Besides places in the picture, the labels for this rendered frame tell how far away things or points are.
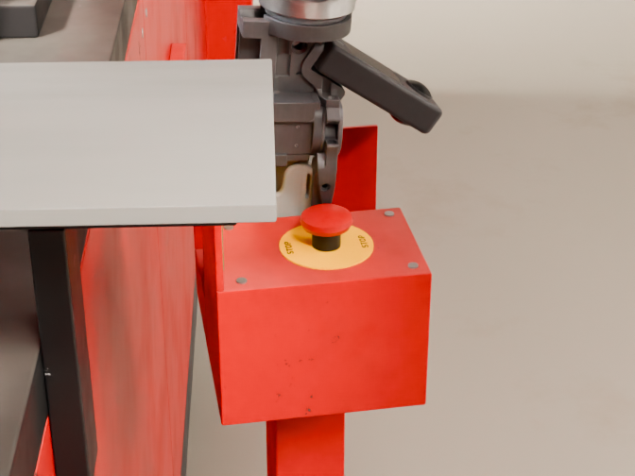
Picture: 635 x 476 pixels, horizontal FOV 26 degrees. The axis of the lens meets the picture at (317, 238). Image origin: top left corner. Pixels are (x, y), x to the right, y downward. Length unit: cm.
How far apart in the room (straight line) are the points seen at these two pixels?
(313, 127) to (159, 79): 32
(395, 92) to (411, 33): 257
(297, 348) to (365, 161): 22
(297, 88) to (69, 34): 23
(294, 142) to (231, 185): 43
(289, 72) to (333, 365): 23
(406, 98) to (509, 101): 218
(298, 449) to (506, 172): 182
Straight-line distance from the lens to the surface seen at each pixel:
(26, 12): 119
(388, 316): 103
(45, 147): 70
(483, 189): 285
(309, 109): 106
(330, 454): 118
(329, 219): 102
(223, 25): 299
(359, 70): 107
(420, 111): 110
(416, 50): 355
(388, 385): 106
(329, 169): 108
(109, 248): 110
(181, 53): 185
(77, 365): 77
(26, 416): 73
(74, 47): 117
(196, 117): 73
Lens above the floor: 130
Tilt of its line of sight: 29 degrees down
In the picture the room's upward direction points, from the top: straight up
